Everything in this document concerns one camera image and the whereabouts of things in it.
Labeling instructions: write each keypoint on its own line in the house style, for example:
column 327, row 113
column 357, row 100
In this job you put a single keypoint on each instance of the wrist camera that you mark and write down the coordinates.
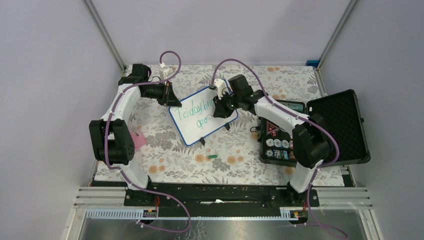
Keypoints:
column 221, row 87
column 165, row 71

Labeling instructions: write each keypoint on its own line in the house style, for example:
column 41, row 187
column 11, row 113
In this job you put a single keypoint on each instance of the white marker pen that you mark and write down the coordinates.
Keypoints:
column 208, row 117

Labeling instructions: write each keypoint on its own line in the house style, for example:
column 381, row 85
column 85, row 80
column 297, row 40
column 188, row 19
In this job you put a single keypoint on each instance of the blue framed whiteboard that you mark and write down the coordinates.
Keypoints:
column 190, row 121

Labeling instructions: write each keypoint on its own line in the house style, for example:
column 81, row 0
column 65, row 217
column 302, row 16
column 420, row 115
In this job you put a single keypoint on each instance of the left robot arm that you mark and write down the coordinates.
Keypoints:
column 113, row 140

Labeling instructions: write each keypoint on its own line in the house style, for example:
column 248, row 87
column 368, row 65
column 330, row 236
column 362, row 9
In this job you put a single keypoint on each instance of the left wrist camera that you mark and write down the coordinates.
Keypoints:
column 165, row 71

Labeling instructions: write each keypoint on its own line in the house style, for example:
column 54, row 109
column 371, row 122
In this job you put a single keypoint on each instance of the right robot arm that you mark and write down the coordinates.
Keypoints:
column 311, row 140

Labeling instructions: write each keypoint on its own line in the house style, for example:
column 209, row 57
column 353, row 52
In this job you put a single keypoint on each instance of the blue corner clamp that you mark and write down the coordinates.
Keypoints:
column 312, row 63

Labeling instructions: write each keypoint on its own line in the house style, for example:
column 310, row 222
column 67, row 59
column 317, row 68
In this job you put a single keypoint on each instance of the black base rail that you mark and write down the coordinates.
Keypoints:
column 217, row 200

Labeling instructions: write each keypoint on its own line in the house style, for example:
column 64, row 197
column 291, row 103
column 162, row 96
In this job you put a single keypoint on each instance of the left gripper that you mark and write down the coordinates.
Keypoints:
column 168, row 98

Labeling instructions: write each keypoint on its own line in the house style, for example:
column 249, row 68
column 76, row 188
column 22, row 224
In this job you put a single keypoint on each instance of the white cable duct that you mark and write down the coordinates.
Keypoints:
column 151, row 214

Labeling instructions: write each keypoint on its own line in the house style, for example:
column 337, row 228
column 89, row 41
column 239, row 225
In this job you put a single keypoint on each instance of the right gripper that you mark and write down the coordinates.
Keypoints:
column 220, row 111

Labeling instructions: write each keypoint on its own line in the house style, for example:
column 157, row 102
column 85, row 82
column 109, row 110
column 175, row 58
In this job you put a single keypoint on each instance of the pink metronome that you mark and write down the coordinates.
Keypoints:
column 138, row 138

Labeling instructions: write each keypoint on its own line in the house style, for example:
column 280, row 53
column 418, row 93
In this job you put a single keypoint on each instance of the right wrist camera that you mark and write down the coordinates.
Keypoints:
column 221, row 87

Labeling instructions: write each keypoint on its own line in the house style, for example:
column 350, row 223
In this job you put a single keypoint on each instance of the black open case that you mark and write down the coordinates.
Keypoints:
column 343, row 121

